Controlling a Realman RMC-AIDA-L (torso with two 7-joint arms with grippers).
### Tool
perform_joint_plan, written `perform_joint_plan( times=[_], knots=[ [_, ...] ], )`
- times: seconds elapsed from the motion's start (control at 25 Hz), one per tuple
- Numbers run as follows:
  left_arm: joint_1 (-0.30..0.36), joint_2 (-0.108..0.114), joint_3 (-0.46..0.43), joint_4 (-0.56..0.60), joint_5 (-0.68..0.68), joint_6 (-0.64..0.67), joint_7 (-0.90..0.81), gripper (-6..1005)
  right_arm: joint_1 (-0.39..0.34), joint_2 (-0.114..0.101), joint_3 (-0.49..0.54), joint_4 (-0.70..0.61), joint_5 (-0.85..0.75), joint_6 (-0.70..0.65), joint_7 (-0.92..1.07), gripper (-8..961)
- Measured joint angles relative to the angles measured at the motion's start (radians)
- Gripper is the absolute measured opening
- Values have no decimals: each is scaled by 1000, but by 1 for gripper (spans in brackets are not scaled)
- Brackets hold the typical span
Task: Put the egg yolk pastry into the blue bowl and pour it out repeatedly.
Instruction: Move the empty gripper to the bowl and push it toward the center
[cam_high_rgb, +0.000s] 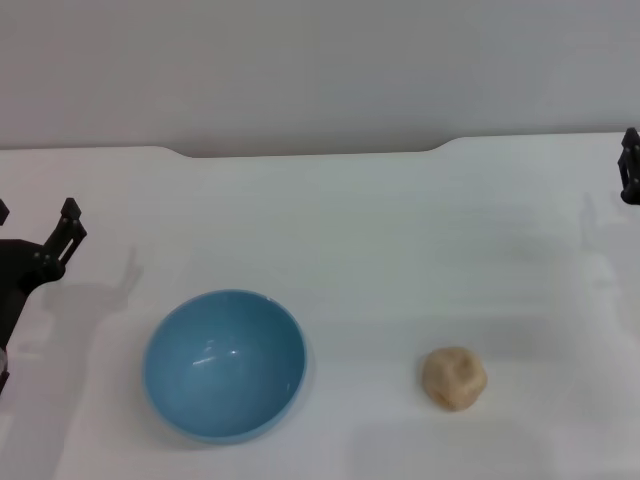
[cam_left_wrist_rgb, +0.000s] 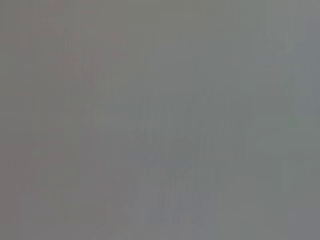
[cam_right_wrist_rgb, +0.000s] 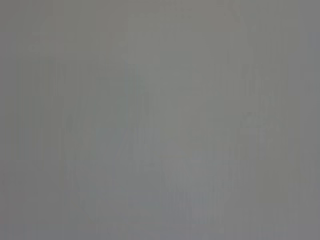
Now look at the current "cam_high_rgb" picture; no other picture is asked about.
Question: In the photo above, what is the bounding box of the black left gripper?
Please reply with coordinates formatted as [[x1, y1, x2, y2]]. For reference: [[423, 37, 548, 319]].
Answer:
[[0, 197, 89, 396]]

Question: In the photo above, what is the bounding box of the blue ceramic bowl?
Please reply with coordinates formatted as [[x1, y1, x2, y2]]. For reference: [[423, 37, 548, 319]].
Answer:
[[143, 288, 307, 445]]

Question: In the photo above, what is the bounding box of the beige egg yolk pastry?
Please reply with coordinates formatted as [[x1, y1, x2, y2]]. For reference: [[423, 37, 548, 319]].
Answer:
[[420, 346, 489, 413]]

